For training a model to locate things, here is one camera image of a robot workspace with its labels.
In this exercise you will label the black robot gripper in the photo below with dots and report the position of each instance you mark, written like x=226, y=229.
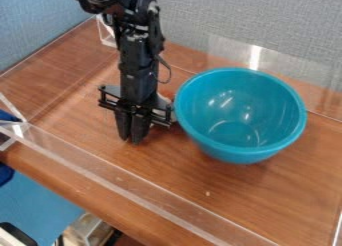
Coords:
x=135, y=100

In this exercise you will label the blue plastic bowl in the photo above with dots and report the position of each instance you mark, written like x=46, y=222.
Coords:
x=242, y=114

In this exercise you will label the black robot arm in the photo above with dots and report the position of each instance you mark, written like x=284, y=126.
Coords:
x=134, y=20

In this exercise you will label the clear acrylic front barrier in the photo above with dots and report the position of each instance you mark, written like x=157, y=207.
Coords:
x=154, y=215

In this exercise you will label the clear acrylic barrier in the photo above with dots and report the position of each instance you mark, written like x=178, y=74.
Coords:
x=317, y=81
x=154, y=215

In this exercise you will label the clear acrylic back barrier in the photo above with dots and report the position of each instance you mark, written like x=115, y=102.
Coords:
x=317, y=81

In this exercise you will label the black white object bottom left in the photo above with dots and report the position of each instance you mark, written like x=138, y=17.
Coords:
x=14, y=237

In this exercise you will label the clear acrylic corner bracket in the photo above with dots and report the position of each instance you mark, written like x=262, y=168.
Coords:
x=106, y=33

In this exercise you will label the metal table frame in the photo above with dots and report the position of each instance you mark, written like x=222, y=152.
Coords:
x=87, y=231

